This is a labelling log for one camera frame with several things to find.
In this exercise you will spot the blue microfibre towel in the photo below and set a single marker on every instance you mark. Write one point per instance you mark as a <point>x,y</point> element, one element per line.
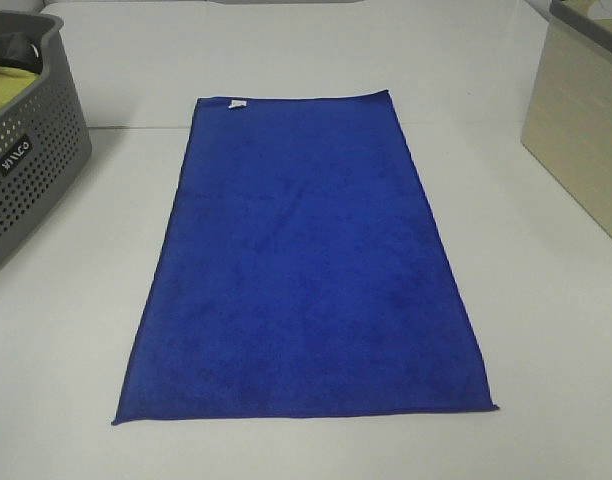
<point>301,275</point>

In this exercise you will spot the grey perforated plastic basket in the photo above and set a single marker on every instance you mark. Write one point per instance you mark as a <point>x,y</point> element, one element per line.
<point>44,140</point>

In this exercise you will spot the yellow-green towel in basket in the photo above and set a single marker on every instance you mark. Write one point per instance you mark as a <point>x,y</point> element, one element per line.
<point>12,82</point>

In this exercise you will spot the beige storage box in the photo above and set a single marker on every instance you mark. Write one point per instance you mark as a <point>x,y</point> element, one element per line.
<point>568,127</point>

